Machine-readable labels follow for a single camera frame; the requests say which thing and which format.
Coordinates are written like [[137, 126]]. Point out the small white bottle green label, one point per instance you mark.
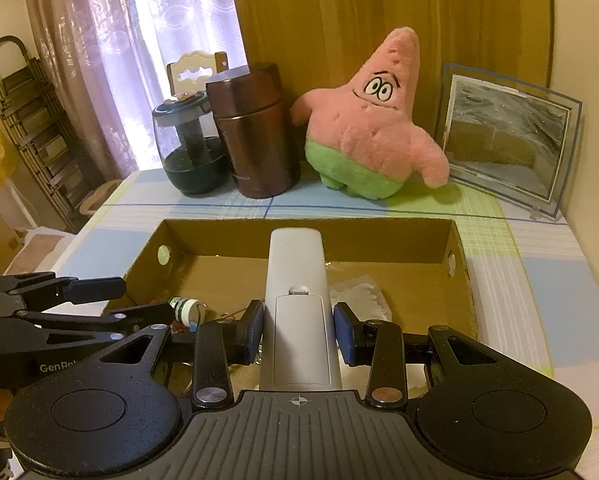
[[184, 307]]

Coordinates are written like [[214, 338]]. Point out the white remote control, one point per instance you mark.
[[297, 270]]

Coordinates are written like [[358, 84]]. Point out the checked tablecloth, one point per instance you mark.
[[519, 280]]

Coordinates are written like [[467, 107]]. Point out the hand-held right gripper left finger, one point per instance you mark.
[[252, 330]]

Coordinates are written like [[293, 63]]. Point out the wooden door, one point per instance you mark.
[[354, 0]]

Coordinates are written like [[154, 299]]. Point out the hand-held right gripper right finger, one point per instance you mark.
[[344, 335]]

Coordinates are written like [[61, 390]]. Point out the brown cardboard box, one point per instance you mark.
[[329, 240]]

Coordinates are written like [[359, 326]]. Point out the purple lace curtain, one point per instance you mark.
[[104, 60]]

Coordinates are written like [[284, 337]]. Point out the glass picture frame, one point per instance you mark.
[[504, 135]]

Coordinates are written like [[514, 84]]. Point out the dark glass jar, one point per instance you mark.
[[194, 170]]

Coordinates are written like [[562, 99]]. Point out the black folding rack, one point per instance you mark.
[[39, 135]]

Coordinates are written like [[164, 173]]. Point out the pink star plush toy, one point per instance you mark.
[[369, 140]]

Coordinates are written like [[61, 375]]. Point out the cream wooden chair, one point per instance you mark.
[[194, 67]]

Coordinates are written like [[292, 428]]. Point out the light wooden stool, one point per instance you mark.
[[99, 197]]

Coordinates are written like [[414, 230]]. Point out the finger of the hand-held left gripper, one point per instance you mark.
[[134, 316], [89, 290]]

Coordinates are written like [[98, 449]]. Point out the brown metal thermos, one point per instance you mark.
[[259, 140]]

